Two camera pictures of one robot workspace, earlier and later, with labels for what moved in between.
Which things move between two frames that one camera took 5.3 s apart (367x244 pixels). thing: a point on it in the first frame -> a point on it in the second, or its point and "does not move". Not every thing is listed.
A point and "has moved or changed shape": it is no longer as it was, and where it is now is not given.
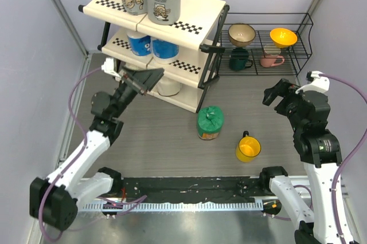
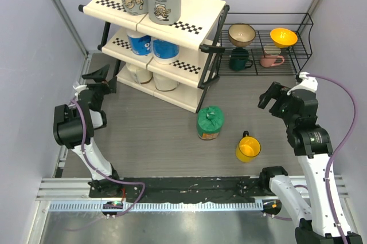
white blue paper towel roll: (140, 43) does not move
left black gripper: (143, 80) -> (99, 76)
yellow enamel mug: (248, 148) does not move
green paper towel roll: (210, 121) does not move
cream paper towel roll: (168, 87) has moved or changed shape
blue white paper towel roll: (165, 52) does not move
